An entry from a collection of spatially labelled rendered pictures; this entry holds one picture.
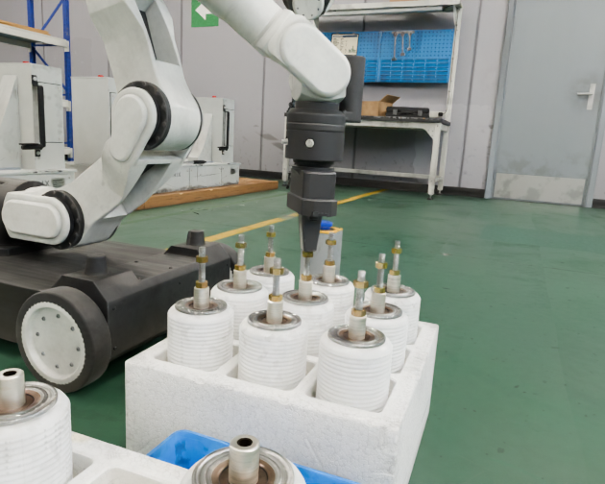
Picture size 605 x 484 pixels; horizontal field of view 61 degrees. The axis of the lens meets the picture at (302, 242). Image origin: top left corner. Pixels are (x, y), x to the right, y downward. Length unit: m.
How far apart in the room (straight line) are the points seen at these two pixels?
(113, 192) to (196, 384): 0.62
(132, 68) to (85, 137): 2.35
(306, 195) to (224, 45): 6.09
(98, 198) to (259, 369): 0.69
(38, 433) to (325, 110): 0.52
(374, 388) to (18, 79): 2.70
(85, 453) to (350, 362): 0.30
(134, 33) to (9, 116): 1.93
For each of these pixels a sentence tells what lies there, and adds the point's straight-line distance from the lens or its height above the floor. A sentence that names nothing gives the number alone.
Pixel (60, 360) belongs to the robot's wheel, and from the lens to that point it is 1.10.
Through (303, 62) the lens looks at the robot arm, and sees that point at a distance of 0.72.
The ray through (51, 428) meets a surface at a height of 0.24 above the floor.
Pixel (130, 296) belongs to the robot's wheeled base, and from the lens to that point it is 1.09.
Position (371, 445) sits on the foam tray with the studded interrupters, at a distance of 0.65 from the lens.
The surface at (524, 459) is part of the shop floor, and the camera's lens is 0.99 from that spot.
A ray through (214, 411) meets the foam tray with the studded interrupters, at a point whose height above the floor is 0.14.
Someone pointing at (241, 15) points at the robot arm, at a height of 0.66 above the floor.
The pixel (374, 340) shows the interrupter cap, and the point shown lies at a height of 0.25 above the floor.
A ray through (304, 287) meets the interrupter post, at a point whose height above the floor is 0.27.
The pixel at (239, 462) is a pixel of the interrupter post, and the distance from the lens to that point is 0.40.
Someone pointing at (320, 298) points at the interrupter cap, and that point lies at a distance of 0.82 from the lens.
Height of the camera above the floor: 0.50
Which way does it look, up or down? 11 degrees down
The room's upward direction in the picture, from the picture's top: 3 degrees clockwise
